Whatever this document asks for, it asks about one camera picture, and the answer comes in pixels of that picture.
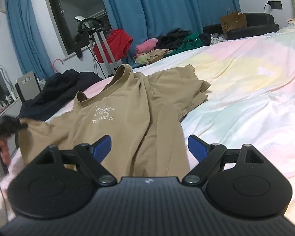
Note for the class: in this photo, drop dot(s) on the blue curtain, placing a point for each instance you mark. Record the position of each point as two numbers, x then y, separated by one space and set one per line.
162 5
24 29

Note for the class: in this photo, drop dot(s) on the pink garment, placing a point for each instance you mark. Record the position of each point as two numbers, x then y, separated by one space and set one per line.
147 44

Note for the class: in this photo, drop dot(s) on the white desk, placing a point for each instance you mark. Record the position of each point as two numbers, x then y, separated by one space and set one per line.
12 104

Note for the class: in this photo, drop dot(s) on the red garment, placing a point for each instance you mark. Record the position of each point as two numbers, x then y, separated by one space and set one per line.
115 44

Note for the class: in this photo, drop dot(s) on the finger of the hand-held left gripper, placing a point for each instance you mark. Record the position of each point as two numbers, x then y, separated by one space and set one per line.
23 125

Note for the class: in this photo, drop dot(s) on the grey chair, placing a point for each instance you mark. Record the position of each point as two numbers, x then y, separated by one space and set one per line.
27 82

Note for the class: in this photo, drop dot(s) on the brown paper bag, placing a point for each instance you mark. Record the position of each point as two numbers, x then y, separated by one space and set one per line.
233 22

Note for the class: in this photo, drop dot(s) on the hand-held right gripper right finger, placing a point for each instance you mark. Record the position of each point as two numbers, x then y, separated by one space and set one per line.
198 148

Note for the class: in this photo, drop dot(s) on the pink hanger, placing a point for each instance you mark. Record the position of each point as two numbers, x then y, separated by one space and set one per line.
56 61

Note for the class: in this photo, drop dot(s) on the green garment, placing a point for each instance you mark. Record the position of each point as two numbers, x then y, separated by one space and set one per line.
189 45

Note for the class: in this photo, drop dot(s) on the black wall socket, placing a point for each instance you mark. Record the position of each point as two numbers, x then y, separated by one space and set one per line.
275 5

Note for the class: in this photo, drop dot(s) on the person's left hand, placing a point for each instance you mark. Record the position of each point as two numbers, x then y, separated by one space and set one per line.
4 152

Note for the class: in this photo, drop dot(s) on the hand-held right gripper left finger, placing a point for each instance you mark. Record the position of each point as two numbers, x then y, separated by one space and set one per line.
102 145

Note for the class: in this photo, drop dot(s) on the black round sofa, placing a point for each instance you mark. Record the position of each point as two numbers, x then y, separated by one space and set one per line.
255 27

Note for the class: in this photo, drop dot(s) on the garment steamer stand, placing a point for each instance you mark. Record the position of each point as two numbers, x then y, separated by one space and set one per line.
98 38

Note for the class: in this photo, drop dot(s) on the black garment pile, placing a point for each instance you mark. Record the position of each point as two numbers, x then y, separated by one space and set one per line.
172 40

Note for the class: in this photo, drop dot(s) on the yellow-green garment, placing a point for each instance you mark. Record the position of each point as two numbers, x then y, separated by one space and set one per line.
141 59

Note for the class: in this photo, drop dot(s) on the tan t-shirt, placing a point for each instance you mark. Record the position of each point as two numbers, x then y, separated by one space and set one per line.
137 118

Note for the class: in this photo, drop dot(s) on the pastel bed sheet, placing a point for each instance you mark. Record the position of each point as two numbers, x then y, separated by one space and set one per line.
248 91

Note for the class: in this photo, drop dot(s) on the beige garment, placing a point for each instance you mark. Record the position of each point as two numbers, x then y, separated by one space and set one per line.
159 54

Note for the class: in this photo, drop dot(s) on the dark navy garment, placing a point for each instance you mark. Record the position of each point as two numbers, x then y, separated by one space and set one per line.
56 91

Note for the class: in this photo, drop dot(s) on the dark window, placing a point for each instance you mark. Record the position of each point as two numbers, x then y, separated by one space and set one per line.
76 12

